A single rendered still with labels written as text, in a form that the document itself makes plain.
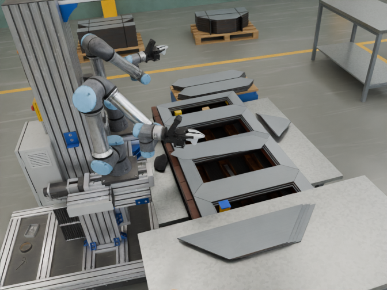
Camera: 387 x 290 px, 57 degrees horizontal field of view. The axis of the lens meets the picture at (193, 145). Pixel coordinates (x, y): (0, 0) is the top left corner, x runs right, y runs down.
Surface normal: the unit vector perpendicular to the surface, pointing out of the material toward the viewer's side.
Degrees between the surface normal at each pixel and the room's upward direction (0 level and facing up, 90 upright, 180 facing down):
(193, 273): 0
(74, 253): 0
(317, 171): 0
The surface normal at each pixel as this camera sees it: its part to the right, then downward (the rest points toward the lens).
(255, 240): -0.06, -0.80
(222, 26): 0.13, 0.58
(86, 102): -0.23, 0.47
